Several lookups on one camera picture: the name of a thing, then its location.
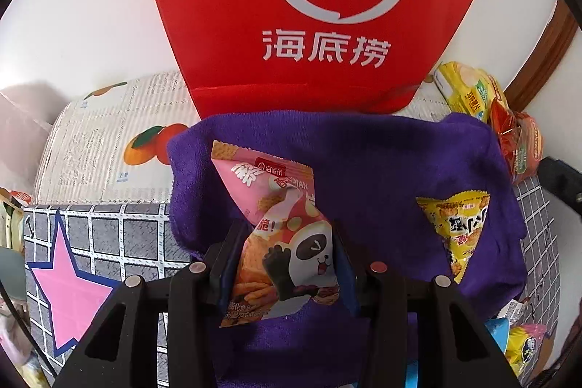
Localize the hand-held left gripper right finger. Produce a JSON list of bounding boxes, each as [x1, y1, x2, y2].
[[331, 219, 521, 388]]

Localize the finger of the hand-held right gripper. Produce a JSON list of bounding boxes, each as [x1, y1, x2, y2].
[[539, 156, 582, 216]]

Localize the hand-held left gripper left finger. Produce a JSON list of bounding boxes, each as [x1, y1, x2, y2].
[[53, 221, 248, 388]]

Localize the pink panda snack packet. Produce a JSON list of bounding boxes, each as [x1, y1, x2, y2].
[[210, 140, 342, 329]]

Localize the red paper bag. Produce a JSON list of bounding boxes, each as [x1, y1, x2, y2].
[[136, 0, 501, 116]]

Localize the red chips packet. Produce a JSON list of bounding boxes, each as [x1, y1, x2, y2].
[[489, 104, 544, 186]]

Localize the purple towel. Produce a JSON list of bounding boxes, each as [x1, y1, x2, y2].
[[166, 108, 528, 388]]

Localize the yellow triangular snack packet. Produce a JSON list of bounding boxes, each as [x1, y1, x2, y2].
[[416, 190, 492, 284]]

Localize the yellow chips packet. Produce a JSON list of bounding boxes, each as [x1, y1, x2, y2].
[[432, 61, 505, 123]]

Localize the white snack packet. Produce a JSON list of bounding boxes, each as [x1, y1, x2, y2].
[[498, 299, 523, 323]]

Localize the pink star patch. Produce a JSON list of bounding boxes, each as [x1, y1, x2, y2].
[[27, 208, 123, 357]]

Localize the blue tissue pack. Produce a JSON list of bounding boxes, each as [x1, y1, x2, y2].
[[404, 317, 510, 388]]

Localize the yellow pink snack packet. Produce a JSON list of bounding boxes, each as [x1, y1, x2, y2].
[[505, 323, 549, 377]]

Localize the orange fruit print cloth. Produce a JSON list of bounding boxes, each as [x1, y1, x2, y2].
[[34, 70, 460, 207]]

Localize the orange white packet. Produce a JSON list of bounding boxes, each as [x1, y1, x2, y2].
[[0, 188, 32, 252]]

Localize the wooden door frame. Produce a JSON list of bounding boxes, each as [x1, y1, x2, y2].
[[505, 0, 578, 116]]

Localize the black cable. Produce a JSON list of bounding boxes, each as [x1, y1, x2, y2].
[[0, 279, 51, 375]]

